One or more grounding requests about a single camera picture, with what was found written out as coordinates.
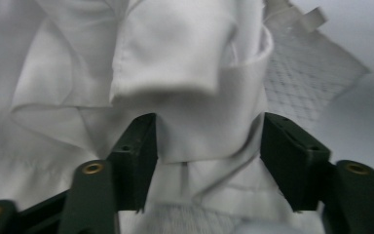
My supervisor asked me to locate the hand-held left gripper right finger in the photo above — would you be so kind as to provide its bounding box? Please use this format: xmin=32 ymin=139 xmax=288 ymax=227
xmin=260 ymin=111 xmax=332 ymax=213

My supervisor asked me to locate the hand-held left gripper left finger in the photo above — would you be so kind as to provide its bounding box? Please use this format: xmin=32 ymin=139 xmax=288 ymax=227
xmin=106 ymin=112 xmax=159 ymax=214

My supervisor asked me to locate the white shirt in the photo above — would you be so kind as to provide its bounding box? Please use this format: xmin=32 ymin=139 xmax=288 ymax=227
xmin=0 ymin=0 xmax=325 ymax=234

